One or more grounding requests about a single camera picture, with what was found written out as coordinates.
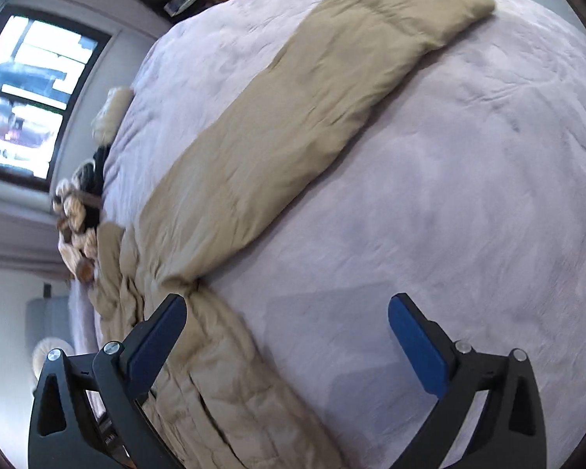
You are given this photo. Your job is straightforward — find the beige quilted garment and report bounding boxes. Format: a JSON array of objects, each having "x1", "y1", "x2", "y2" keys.
[{"x1": 90, "y1": 0, "x2": 497, "y2": 469}]

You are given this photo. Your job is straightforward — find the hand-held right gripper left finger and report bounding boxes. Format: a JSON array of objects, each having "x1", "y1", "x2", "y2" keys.
[{"x1": 28, "y1": 294, "x2": 189, "y2": 469}]

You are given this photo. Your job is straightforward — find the cream plush pillow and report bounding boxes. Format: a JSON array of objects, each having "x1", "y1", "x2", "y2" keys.
[{"x1": 92, "y1": 87, "x2": 135, "y2": 140}]

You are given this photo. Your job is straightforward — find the white textured bed cover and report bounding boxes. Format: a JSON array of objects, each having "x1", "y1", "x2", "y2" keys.
[{"x1": 68, "y1": 0, "x2": 586, "y2": 469}]

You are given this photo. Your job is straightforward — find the dark framed window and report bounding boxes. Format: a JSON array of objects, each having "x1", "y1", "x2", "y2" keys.
[{"x1": 0, "y1": 7, "x2": 113, "y2": 189}]

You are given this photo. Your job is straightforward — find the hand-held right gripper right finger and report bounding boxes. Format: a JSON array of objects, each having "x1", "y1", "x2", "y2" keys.
[{"x1": 387, "y1": 293, "x2": 548, "y2": 469}]

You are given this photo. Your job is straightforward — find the black cloth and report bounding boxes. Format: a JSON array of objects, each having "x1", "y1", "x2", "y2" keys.
[{"x1": 80, "y1": 144, "x2": 111, "y2": 196}]

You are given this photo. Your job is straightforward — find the brown and cream plush toys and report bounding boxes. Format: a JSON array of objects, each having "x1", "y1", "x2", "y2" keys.
[{"x1": 54, "y1": 178, "x2": 98, "y2": 281}]

